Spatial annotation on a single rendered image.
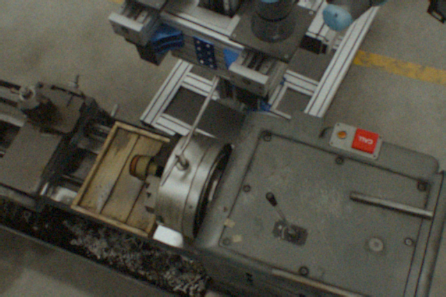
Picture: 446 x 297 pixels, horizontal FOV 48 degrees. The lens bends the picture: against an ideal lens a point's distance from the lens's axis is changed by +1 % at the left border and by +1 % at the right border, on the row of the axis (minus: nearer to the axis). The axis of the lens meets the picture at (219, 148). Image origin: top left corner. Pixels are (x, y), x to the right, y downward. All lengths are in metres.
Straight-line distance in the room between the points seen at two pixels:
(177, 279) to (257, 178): 0.77
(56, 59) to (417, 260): 2.55
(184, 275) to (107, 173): 0.51
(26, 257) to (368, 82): 2.11
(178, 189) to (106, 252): 0.77
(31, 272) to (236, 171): 1.68
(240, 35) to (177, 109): 1.05
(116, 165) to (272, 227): 0.74
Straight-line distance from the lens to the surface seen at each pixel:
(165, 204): 1.42
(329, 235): 1.31
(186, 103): 2.67
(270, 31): 1.64
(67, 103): 1.91
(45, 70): 3.29
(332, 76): 2.72
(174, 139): 1.49
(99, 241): 2.10
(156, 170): 1.55
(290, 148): 1.38
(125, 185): 1.80
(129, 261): 2.02
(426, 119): 2.96
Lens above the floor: 2.52
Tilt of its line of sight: 66 degrees down
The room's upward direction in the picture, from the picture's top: 11 degrees counter-clockwise
